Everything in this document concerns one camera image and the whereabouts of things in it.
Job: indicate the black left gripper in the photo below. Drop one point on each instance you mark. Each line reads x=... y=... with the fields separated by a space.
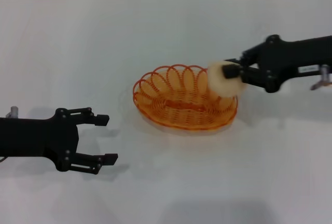
x=33 y=137

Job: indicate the round cream bread bun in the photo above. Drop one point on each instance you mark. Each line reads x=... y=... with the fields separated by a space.
x=219 y=84

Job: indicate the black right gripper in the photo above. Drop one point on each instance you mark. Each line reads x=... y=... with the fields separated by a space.
x=288 y=58

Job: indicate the orange woven plastic basket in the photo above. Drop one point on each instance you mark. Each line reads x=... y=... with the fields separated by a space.
x=181 y=110

